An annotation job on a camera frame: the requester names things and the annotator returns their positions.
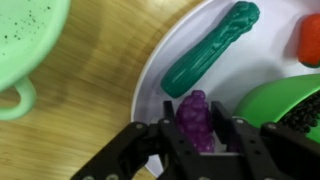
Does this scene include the mint green bowl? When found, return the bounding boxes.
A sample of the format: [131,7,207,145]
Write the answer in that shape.
[0,0,71,121]

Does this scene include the purple toy vegetable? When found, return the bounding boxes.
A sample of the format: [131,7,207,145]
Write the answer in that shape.
[176,90,215,153]

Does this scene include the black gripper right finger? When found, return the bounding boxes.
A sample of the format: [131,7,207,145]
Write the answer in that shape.
[211,101,243,153]

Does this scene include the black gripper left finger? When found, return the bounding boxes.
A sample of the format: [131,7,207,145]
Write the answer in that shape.
[161,101,186,157]

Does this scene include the bright green bowl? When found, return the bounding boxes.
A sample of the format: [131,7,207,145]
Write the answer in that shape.
[234,74,320,143]

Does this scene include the white round plate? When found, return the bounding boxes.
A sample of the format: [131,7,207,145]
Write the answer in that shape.
[130,0,320,178]

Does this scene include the dark green toy zucchini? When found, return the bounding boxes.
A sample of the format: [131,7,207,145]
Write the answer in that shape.
[160,1,260,98]

